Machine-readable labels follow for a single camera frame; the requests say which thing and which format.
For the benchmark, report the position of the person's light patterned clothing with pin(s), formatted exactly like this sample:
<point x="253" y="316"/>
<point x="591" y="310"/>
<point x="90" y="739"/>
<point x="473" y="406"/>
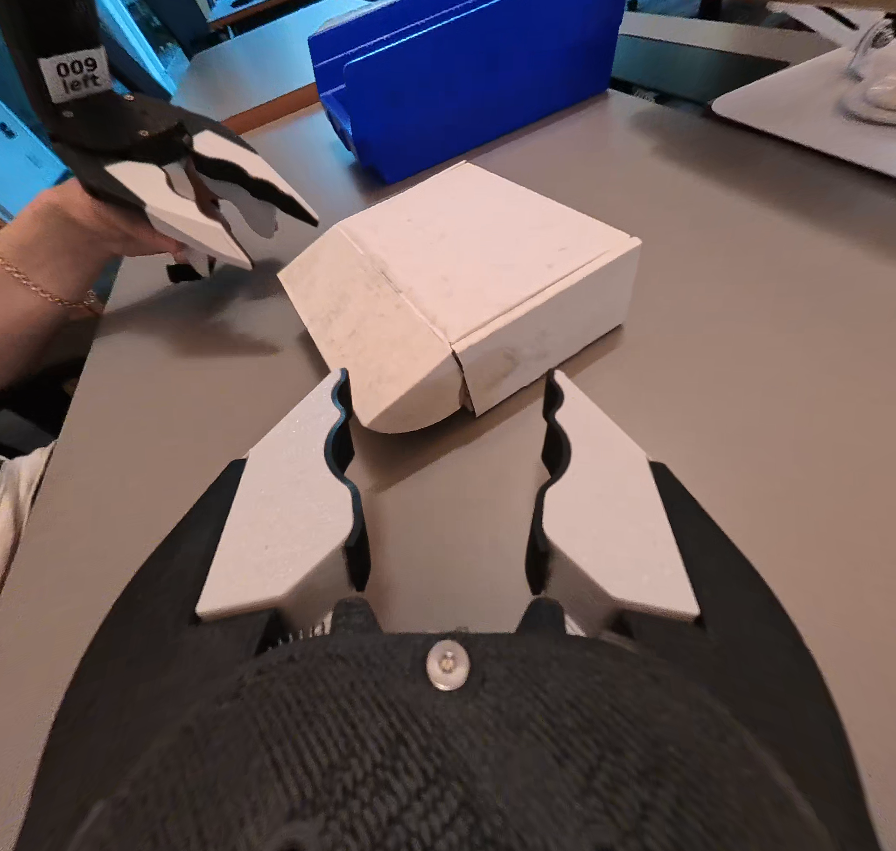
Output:
<point x="17" y="508"/>

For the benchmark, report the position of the person's left forearm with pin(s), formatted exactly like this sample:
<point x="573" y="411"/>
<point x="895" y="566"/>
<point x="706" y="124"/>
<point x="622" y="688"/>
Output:
<point x="35" y="336"/>

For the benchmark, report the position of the dark cloth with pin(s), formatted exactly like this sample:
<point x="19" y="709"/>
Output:
<point x="31" y="410"/>

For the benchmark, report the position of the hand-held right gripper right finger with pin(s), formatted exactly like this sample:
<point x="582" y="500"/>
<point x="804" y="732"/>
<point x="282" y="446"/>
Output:
<point x="616" y="515"/>

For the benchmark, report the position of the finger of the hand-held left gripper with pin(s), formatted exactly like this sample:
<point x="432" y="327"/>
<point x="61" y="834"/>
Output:
<point x="245" y="165"/>
<point x="140" y="186"/>

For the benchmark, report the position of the person's left hand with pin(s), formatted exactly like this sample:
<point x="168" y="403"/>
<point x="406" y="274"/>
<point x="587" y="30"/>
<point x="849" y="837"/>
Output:
<point x="77" y="235"/>

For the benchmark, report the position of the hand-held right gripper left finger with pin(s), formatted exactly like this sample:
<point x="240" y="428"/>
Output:
<point x="280" y="515"/>

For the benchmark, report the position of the light blue cabinet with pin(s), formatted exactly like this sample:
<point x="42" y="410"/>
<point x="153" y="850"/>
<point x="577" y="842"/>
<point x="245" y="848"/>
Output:
<point x="21" y="151"/>

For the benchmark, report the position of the white cardboard mailer box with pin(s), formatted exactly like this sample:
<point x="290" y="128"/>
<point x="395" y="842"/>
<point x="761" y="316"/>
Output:
<point x="476" y="249"/>

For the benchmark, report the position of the blue plastic bin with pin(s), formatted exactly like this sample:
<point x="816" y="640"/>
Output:
<point x="476" y="74"/>

